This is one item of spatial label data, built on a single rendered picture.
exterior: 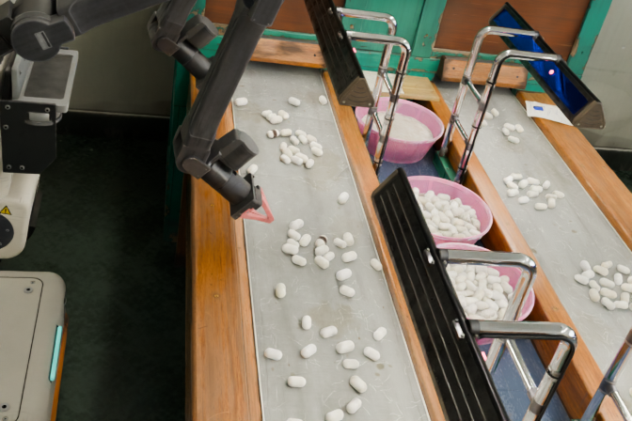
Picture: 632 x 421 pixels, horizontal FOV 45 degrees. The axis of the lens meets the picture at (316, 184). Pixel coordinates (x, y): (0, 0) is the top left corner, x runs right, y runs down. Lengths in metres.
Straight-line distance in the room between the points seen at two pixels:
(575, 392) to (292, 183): 0.81
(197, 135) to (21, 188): 0.43
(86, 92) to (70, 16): 2.06
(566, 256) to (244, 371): 0.91
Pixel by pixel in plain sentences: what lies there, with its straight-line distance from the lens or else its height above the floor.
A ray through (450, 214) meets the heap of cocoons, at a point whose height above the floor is 0.74.
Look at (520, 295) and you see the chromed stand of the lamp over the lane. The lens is 1.25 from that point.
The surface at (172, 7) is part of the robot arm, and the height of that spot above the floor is 1.10.
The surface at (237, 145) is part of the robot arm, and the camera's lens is 1.51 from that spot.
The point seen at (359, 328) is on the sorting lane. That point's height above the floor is 0.74.
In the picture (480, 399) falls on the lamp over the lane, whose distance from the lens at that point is 0.98.
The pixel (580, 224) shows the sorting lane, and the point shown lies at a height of 0.74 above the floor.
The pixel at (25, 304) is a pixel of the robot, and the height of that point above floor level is 0.28.
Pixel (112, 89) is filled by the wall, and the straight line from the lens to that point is 3.35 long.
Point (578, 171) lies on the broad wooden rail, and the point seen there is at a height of 0.76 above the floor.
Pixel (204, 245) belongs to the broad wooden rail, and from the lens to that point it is 1.63.
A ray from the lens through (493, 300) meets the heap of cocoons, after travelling 1.75.
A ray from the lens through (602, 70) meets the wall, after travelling 3.85.
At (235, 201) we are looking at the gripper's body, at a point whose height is 0.87.
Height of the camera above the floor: 1.78
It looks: 33 degrees down
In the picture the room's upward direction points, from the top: 12 degrees clockwise
